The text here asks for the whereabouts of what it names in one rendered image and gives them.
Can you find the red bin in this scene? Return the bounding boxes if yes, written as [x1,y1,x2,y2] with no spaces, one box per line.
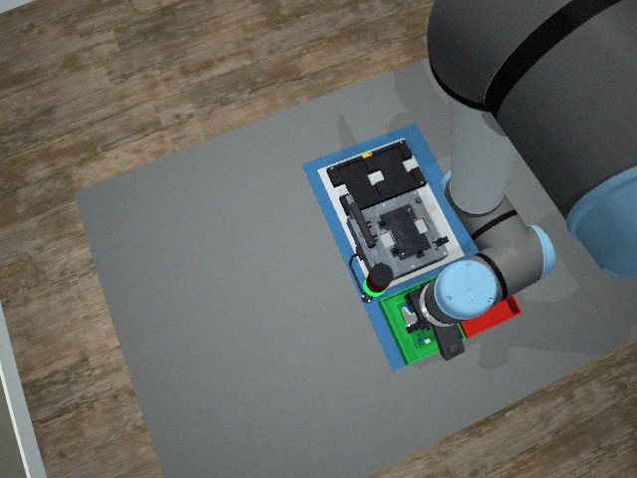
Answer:
[459,295,522,339]

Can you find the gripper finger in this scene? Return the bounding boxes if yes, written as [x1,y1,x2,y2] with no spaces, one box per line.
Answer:
[402,307,421,334]

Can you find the green bin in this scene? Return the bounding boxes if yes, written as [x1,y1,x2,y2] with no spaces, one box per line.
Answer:
[378,276,439,364]

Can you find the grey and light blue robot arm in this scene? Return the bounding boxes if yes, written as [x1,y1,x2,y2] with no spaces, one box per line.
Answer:
[420,0,637,360]

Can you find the green circuit board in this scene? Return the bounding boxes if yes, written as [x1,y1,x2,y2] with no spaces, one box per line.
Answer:
[396,301,436,349]

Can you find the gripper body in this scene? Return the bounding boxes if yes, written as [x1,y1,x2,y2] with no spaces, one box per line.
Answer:
[404,278,435,331]

